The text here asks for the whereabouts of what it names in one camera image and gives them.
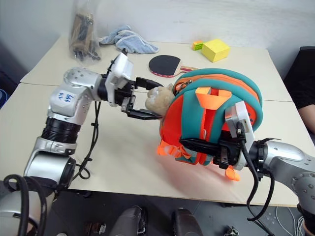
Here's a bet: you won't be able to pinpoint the dark rounded shape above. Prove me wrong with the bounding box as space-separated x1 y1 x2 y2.
171 207 203 236
107 205 149 236

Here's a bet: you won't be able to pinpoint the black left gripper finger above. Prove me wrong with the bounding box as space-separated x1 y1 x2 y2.
135 76 165 91
127 108 163 121

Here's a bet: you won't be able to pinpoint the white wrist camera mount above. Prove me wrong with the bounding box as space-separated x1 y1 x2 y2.
224 100 254 171
104 52 135 108

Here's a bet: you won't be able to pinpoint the blue object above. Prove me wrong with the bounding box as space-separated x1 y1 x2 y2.
0 88 10 110

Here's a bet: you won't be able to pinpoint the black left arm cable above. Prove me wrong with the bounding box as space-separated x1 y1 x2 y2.
73 100 103 180

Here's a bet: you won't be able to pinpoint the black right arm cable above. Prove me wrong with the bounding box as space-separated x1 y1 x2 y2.
235 121 276 222

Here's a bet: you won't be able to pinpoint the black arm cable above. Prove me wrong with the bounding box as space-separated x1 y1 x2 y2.
235 121 276 222
73 100 103 180

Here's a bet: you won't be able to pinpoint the green yellow toy brick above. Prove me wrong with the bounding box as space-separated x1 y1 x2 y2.
192 39 205 52

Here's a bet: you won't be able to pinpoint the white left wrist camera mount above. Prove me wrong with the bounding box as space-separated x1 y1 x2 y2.
104 52 135 108

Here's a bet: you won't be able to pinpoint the yellow box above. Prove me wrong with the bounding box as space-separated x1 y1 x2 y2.
201 38 231 63

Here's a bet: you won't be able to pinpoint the orange and teal backpack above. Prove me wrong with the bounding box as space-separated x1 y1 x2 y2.
157 68 264 182

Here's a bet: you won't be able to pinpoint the black table tennis paddle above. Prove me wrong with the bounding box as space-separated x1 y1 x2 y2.
148 55 199 78

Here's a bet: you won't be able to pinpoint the thick black cable loop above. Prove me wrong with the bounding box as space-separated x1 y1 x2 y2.
3 174 48 236

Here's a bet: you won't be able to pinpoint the blue towel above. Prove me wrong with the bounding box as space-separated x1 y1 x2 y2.
98 24 159 55

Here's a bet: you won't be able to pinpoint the beige plush toy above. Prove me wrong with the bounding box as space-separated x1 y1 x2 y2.
144 84 176 117

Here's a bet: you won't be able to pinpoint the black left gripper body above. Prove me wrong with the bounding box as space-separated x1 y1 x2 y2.
115 80 138 116

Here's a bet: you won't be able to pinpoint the clear plastic bag with items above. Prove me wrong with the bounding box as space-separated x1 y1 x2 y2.
68 0 102 66

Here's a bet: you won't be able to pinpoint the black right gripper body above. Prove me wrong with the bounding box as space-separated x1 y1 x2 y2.
213 137 244 170

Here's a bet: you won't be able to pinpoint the white floor cables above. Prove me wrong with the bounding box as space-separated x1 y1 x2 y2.
275 206 307 236

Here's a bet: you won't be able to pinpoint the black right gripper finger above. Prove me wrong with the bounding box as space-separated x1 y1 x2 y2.
179 138 221 156

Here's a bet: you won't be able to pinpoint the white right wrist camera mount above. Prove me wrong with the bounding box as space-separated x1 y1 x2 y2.
224 100 254 171

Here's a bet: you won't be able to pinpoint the person in black clothing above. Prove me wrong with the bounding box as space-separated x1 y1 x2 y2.
283 46 315 135

